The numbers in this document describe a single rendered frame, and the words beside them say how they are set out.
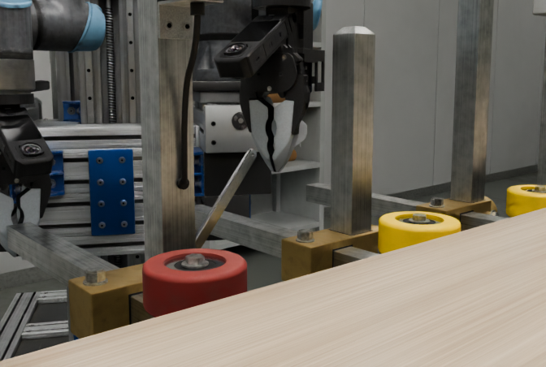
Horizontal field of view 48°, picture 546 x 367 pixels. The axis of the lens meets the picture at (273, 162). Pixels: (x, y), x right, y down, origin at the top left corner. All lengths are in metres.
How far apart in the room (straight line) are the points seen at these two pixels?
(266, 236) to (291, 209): 3.37
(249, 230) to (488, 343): 0.49
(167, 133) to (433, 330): 0.29
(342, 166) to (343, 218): 0.06
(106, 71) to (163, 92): 0.89
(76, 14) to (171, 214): 0.49
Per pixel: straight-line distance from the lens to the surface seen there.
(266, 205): 4.20
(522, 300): 0.45
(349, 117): 0.71
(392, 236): 0.61
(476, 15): 0.92
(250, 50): 0.68
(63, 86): 1.50
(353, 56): 0.71
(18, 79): 0.84
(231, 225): 0.85
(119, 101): 1.44
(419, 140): 5.48
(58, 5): 0.98
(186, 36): 0.56
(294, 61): 0.73
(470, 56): 0.92
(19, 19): 0.84
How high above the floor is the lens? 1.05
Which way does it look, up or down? 8 degrees down
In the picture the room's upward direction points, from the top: straight up
